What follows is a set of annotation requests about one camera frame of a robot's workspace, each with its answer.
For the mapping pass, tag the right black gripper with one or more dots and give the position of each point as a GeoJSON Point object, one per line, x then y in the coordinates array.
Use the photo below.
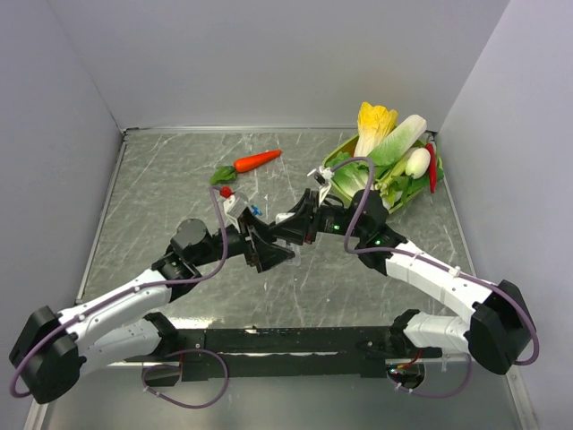
{"type": "Point", "coordinates": [301, 227]}

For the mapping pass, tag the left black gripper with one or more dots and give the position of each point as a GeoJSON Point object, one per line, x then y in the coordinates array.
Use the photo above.
{"type": "Point", "coordinates": [264, 254]}

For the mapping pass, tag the white remote control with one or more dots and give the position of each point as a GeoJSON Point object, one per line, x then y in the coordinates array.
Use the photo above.
{"type": "Point", "coordinates": [288, 238]}

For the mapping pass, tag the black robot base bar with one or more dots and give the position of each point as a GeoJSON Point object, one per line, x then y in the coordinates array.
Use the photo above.
{"type": "Point", "coordinates": [276, 352]}

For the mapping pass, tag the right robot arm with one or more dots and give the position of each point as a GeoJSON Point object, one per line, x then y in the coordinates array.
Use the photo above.
{"type": "Point", "coordinates": [490, 323]}

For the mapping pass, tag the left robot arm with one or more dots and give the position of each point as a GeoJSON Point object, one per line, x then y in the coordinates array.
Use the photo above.
{"type": "Point", "coordinates": [55, 349]}

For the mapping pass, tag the orange toy carrot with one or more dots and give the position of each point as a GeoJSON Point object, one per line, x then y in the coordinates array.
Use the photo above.
{"type": "Point", "coordinates": [228, 174]}

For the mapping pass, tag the green leafy cabbage toy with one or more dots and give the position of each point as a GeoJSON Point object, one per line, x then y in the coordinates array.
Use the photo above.
{"type": "Point", "coordinates": [351, 178]}

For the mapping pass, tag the green plastic basket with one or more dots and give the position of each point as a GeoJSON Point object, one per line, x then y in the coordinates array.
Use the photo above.
{"type": "Point", "coordinates": [408, 186]}

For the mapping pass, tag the green celery stalk toy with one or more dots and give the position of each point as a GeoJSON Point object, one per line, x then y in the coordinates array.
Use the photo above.
{"type": "Point", "coordinates": [388, 184]}

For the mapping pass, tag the green romaine lettuce toy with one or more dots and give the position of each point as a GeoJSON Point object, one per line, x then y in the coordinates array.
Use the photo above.
{"type": "Point", "coordinates": [393, 147]}

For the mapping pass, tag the yellow napa cabbage toy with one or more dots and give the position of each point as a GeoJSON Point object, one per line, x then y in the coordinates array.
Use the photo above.
{"type": "Point", "coordinates": [374, 123]}

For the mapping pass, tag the white radish toy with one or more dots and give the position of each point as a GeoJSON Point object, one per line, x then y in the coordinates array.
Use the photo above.
{"type": "Point", "coordinates": [417, 163]}

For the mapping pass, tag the red chili pepper toy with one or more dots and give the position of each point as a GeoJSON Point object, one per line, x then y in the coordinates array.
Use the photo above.
{"type": "Point", "coordinates": [432, 171]}

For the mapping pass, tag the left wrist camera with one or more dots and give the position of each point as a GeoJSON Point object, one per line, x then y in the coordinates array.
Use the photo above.
{"type": "Point", "coordinates": [234, 204]}

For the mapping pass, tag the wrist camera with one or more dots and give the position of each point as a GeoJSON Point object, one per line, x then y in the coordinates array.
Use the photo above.
{"type": "Point", "coordinates": [323, 176]}
{"type": "Point", "coordinates": [234, 204]}

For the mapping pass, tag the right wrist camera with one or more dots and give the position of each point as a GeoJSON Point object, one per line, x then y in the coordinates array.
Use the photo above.
{"type": "Point", "coordinates": [323, 176]}

